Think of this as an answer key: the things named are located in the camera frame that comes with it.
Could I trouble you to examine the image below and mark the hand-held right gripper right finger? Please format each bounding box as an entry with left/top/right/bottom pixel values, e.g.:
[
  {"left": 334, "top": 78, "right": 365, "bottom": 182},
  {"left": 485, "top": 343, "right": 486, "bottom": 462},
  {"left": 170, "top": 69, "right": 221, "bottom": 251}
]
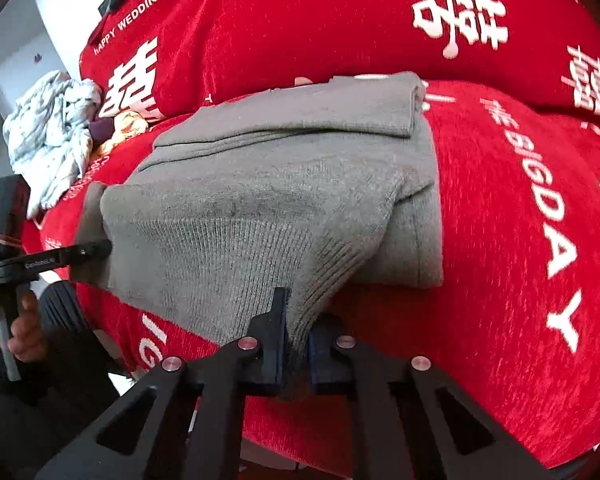
[{"left": 307, "top": 315, "right": 576, "bottom": 480}]

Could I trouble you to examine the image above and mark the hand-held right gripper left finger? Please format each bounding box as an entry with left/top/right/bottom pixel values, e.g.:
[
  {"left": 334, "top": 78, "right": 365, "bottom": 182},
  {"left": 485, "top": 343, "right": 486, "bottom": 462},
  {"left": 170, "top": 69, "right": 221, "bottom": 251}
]
[{"left": 35, "top": 287, "right": 288, "bottom": 480}]

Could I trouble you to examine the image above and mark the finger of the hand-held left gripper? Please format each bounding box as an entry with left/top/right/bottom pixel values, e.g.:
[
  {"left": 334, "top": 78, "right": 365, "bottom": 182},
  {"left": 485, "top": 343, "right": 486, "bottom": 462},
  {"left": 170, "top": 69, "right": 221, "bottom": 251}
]
[{"left": 55, "top": 240, "right": 113, "bottom": 270}]

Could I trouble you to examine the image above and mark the grey knit sweater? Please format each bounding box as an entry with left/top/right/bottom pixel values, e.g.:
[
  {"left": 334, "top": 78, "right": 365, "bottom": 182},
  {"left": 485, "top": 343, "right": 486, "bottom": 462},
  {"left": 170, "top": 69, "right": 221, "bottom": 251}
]
[{"left": 72, "top": 71, "right": 445, "bottom": 401}]

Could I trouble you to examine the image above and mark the person's left hand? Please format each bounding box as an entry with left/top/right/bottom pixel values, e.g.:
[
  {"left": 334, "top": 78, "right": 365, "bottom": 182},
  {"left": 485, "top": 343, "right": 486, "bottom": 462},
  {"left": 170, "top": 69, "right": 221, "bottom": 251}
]
[{"left": 0, "top": 290, "right": 49, "bottom": 364}]

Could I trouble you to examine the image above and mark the white patterned crumpled cloth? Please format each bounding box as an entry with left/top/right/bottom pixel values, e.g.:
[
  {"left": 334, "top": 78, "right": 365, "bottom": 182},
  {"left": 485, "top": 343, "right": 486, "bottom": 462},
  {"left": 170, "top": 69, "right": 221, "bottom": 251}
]
[{"left": 2, "top": 70, "right": 104, "bottom": 221}]

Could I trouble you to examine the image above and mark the person's dark trouser leg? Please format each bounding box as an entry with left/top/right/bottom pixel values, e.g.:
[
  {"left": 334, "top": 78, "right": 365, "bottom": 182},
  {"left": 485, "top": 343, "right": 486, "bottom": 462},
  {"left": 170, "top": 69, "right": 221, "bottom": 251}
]
[{"left": 0, "top": 280, "right": 133, "bottom": 480}]

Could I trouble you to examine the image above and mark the dark purple cloth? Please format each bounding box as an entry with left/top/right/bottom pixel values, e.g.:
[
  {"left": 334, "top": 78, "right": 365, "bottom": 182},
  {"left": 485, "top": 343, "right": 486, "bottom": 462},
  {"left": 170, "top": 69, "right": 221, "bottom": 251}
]
[{"left": 89, "top": 117, "right": 117, "bottom": 144}]

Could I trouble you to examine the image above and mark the yellow patterned cloth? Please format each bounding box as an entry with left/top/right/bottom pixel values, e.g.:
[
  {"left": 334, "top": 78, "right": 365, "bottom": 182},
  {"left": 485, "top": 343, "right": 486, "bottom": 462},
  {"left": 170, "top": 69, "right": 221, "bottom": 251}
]
[{"left": 92, "top": 110, "right": 152, "bottom": 159}]

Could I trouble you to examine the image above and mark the red printed sofa cover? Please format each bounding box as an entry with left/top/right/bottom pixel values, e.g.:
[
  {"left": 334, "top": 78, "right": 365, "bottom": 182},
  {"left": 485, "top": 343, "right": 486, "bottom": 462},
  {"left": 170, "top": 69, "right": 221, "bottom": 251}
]
[{"left": 22, "top": 0, "right": 600, "bottom": 471}]

